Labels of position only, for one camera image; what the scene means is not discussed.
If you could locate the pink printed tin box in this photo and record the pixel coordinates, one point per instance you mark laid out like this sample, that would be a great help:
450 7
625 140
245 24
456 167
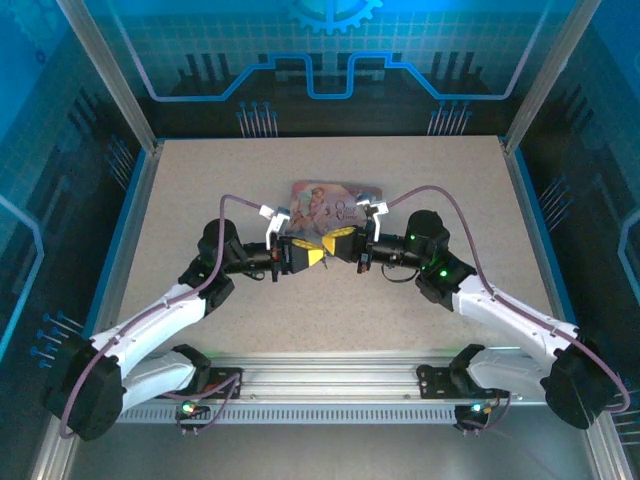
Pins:
325 200

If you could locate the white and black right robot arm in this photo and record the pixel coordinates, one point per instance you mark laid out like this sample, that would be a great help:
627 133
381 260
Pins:
510 315

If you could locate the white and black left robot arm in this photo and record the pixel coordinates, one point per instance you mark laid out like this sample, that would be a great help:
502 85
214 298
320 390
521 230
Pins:
150 325

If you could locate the left LED circuit board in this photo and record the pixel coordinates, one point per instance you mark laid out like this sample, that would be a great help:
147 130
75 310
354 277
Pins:
189 407

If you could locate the led circuit board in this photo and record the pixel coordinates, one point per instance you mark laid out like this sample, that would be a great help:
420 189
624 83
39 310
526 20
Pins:
475 409
189 407

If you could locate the right LED circuit board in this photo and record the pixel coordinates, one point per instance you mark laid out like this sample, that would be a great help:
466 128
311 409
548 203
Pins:
475 409

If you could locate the grey metal panel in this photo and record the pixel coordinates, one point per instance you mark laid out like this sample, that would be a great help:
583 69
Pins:
320 450

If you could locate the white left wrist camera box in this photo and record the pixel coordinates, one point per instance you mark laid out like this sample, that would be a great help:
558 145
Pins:
277 215

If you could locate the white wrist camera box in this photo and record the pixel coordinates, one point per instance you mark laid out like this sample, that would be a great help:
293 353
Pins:
377 206
277 215

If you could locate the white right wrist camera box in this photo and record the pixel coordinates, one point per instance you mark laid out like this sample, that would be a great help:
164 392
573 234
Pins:
377 206

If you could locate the aluminium mounting rail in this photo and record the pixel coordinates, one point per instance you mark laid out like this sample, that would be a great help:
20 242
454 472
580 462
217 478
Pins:
330 375

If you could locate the aluminium table side rail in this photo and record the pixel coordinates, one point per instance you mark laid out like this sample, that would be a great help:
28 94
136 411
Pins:
142 200
522 200

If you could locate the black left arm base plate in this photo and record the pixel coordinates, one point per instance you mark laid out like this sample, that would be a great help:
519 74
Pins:
227 382

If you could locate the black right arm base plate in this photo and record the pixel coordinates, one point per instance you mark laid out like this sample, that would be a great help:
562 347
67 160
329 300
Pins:
432 382

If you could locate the aluminium frame post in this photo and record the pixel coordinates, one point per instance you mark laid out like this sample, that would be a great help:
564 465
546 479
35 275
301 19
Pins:
550 75
110 75

